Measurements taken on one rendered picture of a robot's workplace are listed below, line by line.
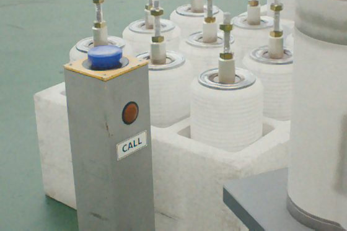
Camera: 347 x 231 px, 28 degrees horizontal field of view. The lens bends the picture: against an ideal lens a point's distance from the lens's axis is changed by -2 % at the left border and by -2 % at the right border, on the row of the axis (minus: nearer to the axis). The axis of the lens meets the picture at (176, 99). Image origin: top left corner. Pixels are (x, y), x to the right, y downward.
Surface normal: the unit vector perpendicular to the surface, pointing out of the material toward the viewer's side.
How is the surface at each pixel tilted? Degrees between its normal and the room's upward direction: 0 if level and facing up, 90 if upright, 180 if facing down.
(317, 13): 90
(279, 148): 90
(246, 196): 0
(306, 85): 90
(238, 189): 0
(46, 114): 90
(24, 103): 0
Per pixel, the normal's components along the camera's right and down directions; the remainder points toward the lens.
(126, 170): 0.77, 0.23
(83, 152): -0.64, 0.31
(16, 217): -0.02, -0.92
